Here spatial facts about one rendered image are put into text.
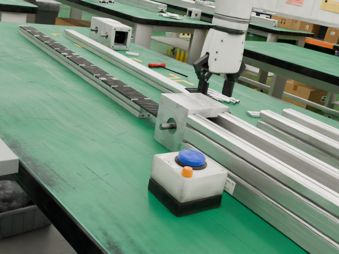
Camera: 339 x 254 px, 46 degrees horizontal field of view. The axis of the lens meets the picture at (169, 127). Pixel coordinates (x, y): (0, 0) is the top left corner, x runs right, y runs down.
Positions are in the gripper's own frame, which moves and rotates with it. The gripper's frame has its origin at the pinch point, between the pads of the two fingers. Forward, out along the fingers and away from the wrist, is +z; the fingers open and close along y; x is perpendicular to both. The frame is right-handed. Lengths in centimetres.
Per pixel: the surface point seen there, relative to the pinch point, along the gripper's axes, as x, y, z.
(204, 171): 34.3, 31.8, 0.1
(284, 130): 25.5, 3.9, -0.4
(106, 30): -79, -9, 0
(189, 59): -213, -165, 40
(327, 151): 35.4, 4.0, -0.3
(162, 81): -19.9, 2.1, 3.3
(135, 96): -5.4, 19.5, 2.7
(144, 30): -207, -108, 17
